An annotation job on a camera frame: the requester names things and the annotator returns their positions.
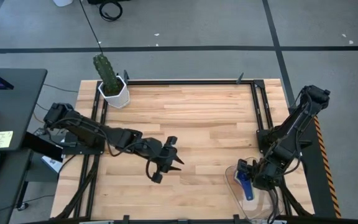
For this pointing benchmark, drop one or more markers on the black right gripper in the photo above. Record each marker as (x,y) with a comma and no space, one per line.
(266,177)

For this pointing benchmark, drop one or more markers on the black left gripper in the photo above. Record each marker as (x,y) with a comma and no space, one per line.
(163,154)

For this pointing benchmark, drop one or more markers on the dark indigo measuring cup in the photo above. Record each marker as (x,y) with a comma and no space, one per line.
(245,186)

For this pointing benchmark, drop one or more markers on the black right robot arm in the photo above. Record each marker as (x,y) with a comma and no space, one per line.
(297,124)

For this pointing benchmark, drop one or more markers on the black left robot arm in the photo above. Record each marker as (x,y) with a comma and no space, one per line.
(85,127)

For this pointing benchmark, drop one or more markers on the clear plastic basket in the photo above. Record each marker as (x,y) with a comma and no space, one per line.
(253,205)

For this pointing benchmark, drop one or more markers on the black cart with hazard stripe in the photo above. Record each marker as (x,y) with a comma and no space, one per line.
(314,186)

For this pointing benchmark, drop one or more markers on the green cactus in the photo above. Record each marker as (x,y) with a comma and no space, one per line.
(106,73)

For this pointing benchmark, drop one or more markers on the white paper sheet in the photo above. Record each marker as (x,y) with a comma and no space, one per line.
(52,164)

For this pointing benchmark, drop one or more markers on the black flat panel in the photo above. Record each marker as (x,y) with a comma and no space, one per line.
(42,147)

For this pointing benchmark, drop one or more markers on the black power strip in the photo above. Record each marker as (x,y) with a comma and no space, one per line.
(39,132)

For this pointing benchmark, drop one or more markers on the black low desk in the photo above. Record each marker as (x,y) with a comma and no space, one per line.
(11,180)

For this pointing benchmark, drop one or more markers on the yellow sticky note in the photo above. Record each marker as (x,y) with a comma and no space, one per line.
(2,139)

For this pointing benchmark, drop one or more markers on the white bucket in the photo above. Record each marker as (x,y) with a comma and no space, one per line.
(62,2)

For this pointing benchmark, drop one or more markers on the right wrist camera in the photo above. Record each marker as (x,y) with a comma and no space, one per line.
(242,165)

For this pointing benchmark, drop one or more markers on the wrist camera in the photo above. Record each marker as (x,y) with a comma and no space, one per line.
(242,165)
(157,178)

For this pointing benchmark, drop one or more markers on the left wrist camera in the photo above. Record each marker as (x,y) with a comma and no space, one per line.
(157,178)

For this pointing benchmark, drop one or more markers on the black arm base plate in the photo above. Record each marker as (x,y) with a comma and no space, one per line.
(264,140)
(73,151)

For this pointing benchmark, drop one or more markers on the black aluminium table frame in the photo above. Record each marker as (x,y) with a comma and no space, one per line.
(96,186)

